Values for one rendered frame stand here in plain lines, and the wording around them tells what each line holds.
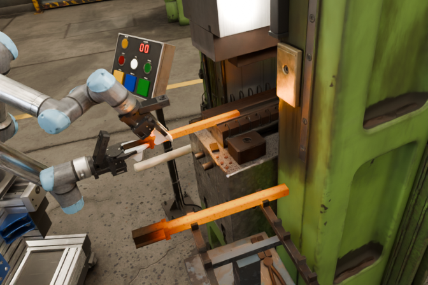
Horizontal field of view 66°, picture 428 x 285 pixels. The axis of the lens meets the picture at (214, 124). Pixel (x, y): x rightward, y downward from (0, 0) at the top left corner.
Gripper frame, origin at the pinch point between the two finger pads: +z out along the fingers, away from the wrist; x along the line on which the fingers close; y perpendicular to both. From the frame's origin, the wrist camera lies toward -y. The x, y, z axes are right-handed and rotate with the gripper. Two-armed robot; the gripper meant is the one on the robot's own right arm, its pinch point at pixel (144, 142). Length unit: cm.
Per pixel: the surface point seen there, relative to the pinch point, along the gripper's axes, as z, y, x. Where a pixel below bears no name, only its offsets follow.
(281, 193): 29, 2, 44
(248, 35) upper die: 40, -33, 8
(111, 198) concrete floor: -20, 100, -92
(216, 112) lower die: 32.3, 1.2, -6.6
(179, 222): -1.3, 1.5, 39.4
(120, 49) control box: 8, -13, -68
